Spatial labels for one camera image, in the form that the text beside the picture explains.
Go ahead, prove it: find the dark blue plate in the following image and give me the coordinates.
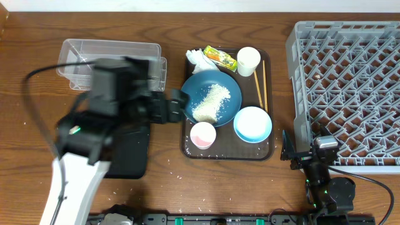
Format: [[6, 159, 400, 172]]
[[181, 70, 243, 127]]

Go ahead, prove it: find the pink cup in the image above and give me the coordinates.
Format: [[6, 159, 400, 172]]
[[190, 122, 216, 150]]

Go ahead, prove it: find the light blue bowl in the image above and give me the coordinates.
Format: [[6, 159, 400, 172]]
[[233, 106, 273, 144]]

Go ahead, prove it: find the cream white cup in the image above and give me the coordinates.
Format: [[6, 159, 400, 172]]
[[237, 47, 261, 77]]

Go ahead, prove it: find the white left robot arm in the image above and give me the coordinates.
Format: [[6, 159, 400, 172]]
[[41, 57, 189, 224]]

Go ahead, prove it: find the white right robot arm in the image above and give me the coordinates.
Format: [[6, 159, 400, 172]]
[[280, 128, 356, 224]]

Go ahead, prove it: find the grey dishwasher rack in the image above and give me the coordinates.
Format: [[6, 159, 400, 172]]
[[286, 21, 399, 174]]

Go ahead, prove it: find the pile of white rice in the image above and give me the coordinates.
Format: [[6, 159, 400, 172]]
[[192, 84, 231, 124]]

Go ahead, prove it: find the clear plastic bin lid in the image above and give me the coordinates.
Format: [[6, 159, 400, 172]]
[[69, 57, 167, 92]]

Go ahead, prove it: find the crumpled white tissue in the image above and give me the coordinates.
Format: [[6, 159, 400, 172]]
[[186, 49, 219, 74]]

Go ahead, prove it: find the right wooden chopstick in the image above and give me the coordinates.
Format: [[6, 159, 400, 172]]
[[262, 60, 268, 112]]

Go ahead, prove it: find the wooden chopstick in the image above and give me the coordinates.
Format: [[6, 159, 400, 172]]
[[253, 71, 264, 109], [262, 60, 268, 112]]

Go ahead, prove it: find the dark brown serving tray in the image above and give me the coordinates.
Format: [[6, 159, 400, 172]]
[[181, 49, 275, 161]]

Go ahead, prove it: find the black flat bin tray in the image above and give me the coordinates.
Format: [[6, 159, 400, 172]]
[[104, 124, 150, 179]]

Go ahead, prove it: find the clear plastic bin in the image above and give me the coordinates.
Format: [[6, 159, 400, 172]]
[[57, 39, 162, 80]]

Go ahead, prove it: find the yellow green snack wrapper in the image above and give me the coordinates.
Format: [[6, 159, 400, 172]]
[[203, 46, 238, 72]]

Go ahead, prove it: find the left wooden chopstick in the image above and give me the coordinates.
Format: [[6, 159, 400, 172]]
[[253, 71, 264, 109]]

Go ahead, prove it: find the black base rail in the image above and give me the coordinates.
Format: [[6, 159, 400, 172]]
[[86, 204, 376, 225]]

